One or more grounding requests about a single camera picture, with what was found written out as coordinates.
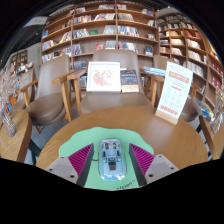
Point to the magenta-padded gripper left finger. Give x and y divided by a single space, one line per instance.
80 161

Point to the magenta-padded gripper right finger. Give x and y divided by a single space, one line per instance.
143 161

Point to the green blob-shaped mouse pad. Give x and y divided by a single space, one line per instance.
78 140

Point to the white sign in wooden stand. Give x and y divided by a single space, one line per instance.
175 91

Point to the stack of blue magazines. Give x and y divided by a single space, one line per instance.
203 108

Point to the glass vase with dried flowers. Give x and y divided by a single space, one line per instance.
218 116
8 125

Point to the dark book with yellow band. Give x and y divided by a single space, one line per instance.
129 80

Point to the white framed flower picture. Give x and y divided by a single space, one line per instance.
103 76

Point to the light blue book stack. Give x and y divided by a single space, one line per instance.
155 71

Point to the distant wooden bookshelf unit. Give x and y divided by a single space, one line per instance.
18 60

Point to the curved wooden bookshelf unit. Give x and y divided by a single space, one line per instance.
186 43

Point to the wide wooden bookshelf unit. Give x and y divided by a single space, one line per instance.
100 31

